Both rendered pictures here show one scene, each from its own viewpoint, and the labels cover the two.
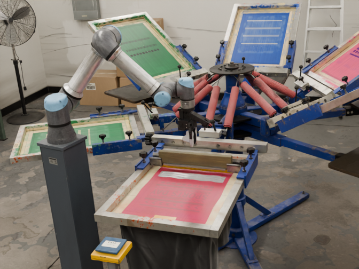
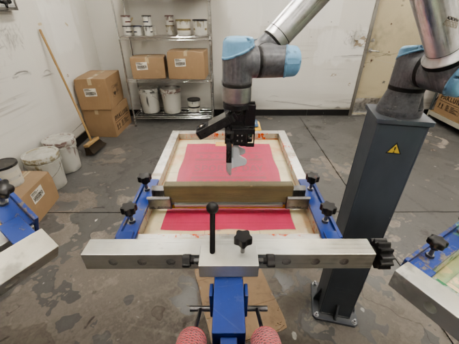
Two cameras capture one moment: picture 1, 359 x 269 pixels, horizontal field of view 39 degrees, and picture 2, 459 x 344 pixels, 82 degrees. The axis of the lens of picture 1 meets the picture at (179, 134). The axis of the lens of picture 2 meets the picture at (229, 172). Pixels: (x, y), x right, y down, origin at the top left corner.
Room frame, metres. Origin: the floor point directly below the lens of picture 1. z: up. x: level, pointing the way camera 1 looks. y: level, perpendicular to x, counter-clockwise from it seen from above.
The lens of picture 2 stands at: (3.11, -0.32, 1.52)
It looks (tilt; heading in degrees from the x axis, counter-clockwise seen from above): 31 degrees down; 159
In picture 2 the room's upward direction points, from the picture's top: straight up
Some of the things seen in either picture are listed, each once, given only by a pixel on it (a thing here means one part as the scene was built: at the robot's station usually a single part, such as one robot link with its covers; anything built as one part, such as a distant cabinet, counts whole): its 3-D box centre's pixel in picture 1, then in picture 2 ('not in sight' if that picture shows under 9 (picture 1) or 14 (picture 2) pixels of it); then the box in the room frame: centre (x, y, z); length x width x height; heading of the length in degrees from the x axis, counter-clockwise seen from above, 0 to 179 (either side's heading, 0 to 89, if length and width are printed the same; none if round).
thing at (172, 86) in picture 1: (166, 90); (274, 61); (2.48, 0.05, 1.41); 0.11 x 0.11 x 0.08; 81
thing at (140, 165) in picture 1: (150, 160); (315, 211); (2.60, 0.17, 0.98); 0.30 x 0.05 x 0.07; 159
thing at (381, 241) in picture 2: (150, 139); (374, 253); (2.82, 0.17, 1.02); 0.07 x 0.06 x 0.07; 159
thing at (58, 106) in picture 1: (57, 108); (415, 65); (2.46, 0.61, 1.37); 0.13 x 0.12 x 0.14; 171
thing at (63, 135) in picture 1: (60, 129); (402, 99); (2.45, 0.61, 1.25); 0.15 x 0.15 x 0.10
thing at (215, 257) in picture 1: (221, 236); not in sight; (2.15, -0.17, 0.74); 0.46 x 0.04 x 0.42; 159
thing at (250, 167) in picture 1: (247, 169); (141, 211); (2.40, -0.34, 0.98); 0.30 x 0.05 x 0.07; 159
